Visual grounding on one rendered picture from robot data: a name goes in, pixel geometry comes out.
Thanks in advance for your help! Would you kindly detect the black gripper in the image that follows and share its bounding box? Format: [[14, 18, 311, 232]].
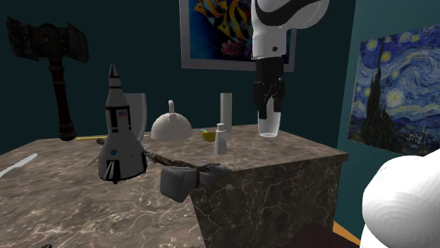
[[253, 56, 286, 120]]

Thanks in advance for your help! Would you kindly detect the clear drinking glass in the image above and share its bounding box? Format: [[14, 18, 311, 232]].
[[257, 97, 282, 139]]

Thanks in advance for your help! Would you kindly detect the tall grey cylinder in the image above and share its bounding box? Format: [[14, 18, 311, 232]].
[[219, 92, 233, 133]]

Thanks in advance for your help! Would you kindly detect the small white bottle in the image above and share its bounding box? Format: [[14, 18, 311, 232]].
[[214, 123, 228, 156]]

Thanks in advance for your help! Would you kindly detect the yellow bowl with blue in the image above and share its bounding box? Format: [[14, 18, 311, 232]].
[[200, 129, 218, 143]]

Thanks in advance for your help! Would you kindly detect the framed colourful fish picture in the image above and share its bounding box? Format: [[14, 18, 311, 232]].
[[178, 0, 298, 73]]

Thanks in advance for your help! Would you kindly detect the white bell-shaped cloche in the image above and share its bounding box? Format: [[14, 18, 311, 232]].
[[149, 99, 193, 143]]

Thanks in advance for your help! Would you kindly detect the marble counter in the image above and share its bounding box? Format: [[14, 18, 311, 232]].
[[0, 123, 350, 248]]

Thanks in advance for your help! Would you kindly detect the swirly night sky painting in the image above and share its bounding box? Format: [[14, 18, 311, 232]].
[[346, 23, 440, 157]]

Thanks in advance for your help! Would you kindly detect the grey tumbler cup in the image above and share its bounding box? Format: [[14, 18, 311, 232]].
[[123, 92, 148, 142]]

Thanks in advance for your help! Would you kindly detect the grey and black rocket model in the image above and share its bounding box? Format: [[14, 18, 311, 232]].
[[97, 63, 149, 185]]

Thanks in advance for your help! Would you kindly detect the yellow pencil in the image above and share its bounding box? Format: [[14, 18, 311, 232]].
[[75, 135, 108, 142]]

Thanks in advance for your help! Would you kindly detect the large dark war hammer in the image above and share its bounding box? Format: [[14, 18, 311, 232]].
[[6, 15, 90, 142]]

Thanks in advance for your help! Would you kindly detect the white knife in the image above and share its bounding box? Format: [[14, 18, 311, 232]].
[[0, 153, 39, 179]]

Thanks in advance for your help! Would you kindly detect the stone hammer with wooden handle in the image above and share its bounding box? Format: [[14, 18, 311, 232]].
[[95, 137, 235, 204]]

